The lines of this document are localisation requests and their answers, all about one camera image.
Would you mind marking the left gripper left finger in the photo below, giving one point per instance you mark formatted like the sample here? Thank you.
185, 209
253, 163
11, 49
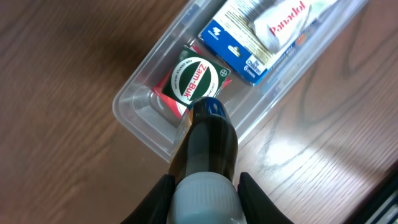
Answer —
155, 206

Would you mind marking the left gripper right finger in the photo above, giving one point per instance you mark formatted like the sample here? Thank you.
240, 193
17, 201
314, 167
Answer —
257, 206

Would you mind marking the dark bottle white cap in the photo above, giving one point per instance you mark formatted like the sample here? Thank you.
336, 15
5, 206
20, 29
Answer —
203, 165

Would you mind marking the red medicine box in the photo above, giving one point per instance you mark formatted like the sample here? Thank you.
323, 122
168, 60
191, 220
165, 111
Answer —
177, 108

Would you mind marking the green box round logo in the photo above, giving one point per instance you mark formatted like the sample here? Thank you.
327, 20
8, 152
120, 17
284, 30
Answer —
193, 77

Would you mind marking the blue white medicine box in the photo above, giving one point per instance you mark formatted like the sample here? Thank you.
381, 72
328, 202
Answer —
229, 36

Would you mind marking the white Panadol box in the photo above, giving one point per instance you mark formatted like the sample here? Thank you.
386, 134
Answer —
286, 20

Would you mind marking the clear plastic container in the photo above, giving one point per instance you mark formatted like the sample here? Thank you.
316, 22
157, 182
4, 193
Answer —
147, 115

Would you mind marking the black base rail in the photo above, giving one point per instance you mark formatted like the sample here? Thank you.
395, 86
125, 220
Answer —
381, 207

